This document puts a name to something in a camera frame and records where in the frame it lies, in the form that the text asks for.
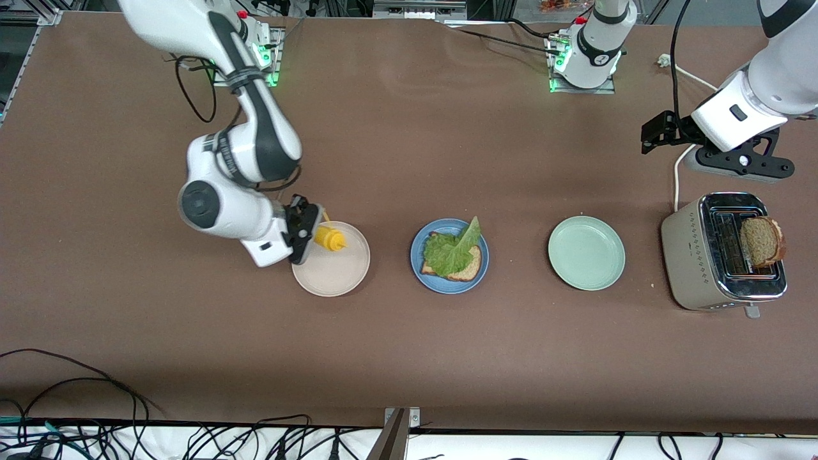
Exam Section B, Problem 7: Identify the beige and chrome toaster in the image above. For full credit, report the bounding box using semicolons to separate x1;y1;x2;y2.
660;192;788;319

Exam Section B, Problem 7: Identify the beige plate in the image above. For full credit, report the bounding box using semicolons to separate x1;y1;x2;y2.
291;220;371;298

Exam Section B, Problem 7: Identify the aluminium frame profile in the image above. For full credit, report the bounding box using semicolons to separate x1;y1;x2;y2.
0;8;65;26

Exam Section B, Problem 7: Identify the seeded brown bread slice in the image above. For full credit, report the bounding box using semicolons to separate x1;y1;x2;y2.
740;216;787;268

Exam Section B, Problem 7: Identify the small metal bracket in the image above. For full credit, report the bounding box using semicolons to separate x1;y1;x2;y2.
383;407;421;430

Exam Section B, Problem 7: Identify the green lettuce leaf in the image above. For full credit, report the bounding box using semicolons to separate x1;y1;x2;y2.
423;215;483;277

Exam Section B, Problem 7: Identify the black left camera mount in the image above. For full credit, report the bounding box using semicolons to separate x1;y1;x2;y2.
697;128;794;180

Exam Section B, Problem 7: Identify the long black loop cable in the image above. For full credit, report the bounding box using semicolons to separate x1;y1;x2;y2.
0;348;168;426

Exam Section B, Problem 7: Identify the light green plate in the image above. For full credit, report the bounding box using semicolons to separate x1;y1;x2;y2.
547;215;626;291

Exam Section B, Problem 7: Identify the yellow mustard squeeze bottle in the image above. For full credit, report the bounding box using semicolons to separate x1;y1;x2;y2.
313;220;348;252

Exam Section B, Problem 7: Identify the white toaster power cord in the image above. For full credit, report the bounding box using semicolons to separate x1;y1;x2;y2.
657;54;720;213

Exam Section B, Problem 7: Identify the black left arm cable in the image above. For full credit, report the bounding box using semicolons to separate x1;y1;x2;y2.
669;0;692;125

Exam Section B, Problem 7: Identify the blue plate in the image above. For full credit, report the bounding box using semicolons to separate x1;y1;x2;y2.
410;218;490;295

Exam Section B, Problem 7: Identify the black cable on table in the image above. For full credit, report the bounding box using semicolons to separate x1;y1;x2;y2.
447;18;563;57

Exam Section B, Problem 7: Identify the brown bread slice with crust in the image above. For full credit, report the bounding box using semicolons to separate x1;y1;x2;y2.
420;246;483;282

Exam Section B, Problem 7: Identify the black looping arm cable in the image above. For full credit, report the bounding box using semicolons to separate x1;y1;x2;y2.
174;54;219;124

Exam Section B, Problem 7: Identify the metal camera post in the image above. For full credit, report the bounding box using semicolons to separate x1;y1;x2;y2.
367;409;410;460

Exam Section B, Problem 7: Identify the grey metal power strip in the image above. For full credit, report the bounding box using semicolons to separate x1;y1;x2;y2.
372;0;468;20

